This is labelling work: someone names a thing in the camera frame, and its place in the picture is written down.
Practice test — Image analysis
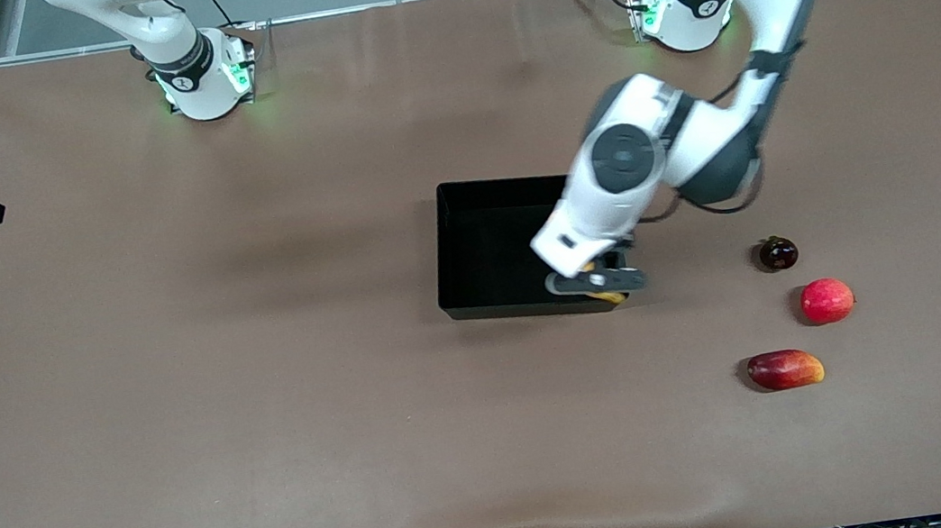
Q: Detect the dark purple plum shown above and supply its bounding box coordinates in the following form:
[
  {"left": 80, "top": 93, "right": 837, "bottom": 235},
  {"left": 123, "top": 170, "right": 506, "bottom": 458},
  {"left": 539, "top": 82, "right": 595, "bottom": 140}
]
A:
[{"left": 756, "top": 232, "right": 801, "bottom": 275}]

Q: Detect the yellow banana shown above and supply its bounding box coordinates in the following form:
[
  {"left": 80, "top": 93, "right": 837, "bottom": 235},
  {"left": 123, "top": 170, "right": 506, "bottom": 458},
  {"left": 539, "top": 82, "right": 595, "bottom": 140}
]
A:
[{"left": 580, "top": 258, "right": 630, "bottom": 311}]

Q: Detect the red apple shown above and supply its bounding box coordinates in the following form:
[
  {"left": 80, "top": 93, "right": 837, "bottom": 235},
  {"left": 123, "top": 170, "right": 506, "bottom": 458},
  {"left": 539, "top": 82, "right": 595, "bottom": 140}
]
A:
[{"left": 797, "top": 274, "right": 859, "bottom": 328}]

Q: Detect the black right arm base cable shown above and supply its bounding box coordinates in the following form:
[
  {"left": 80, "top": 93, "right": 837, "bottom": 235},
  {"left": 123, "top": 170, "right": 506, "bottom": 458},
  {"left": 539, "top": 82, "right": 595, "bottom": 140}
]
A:
[{"left": 195, "top": 0, "right": 263, "bottom": 39}]

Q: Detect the black plastic box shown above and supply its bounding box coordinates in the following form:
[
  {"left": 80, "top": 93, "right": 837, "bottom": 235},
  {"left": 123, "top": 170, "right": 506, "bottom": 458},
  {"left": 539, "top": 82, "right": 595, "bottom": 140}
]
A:
[{"left": 422, "top": 161, "right": 623, "bottom": 334}]

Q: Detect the red yellow mango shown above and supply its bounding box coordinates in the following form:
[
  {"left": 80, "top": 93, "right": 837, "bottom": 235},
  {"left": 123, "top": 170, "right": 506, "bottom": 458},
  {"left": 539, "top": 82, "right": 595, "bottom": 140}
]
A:
[{"left": 745, "top": 344, "right": 827, "bottom": 396}]

